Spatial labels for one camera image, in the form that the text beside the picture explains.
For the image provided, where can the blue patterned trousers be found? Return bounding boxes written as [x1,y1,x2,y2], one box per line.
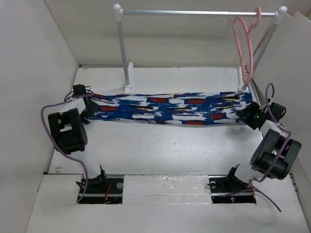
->
[91,92,253,126]

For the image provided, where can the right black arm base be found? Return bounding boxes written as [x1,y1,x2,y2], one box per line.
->
[206,175,257,204]

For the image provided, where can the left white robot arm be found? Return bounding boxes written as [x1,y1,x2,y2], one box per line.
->
[48,84,109,193]

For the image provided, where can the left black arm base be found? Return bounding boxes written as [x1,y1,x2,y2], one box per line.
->
[76,175,124,204]

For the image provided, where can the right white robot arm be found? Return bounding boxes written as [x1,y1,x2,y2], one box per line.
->
[225,100,302,191]

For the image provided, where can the pink plastic hanger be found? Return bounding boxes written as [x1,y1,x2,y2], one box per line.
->
[232,7,262,84]

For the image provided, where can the white clothes rack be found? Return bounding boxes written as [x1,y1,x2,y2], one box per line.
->
[113,3,288,93]

